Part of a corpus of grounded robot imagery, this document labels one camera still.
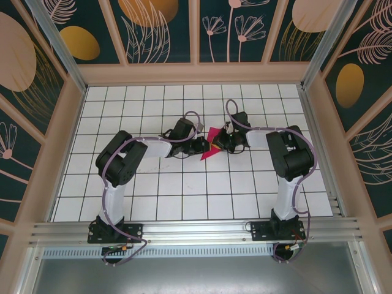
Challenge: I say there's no magenta cloth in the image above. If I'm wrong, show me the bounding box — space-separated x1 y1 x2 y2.
198 127 223 162

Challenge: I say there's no grey metal sheet panel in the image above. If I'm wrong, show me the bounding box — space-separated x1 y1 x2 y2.
18 240 379 294

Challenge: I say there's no long aluminium mounting rail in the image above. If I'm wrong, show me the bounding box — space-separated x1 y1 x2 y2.
29 216 367 246

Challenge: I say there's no aluminium side rail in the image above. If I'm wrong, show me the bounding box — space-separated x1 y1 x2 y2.
298 85 349 219

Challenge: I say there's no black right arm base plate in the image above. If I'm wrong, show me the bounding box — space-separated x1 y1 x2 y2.
250 219 306 241

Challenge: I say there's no perforated metal cable tray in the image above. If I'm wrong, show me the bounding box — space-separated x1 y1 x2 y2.
42 247 276 258

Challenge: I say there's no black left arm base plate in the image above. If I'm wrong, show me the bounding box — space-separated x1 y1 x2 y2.
88 220 144 244

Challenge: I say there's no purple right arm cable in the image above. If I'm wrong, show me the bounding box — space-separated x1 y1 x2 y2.
225 99 318 265

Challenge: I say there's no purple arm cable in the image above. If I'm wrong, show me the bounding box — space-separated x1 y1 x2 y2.
225 99 318 265
100 110 205 268

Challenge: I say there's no aluminium frame post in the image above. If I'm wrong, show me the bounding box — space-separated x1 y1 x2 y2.
25 0 89 93
301 0 360 90

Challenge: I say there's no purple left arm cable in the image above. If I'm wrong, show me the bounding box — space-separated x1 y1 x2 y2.
100 110 205 268

